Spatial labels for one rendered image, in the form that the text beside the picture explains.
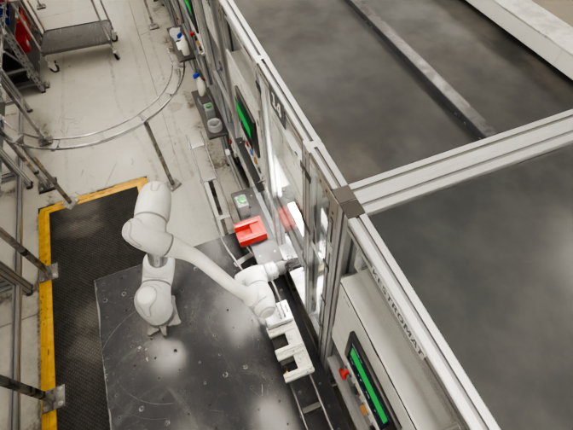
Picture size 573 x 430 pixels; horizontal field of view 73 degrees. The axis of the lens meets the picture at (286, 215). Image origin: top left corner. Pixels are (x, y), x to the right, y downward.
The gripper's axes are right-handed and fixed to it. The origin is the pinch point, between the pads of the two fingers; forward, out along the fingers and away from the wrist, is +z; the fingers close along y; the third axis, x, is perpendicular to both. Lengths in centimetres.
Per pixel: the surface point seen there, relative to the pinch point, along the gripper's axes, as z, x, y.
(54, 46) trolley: -154, 408, -75
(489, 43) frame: 61, 0, 96
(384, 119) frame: 13, -18, 97
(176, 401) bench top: -88, -32, -33
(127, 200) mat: -111, 167, -100
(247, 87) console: -12, 35, 80
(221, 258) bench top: -46, 36, -34
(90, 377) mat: -156, 22, -99
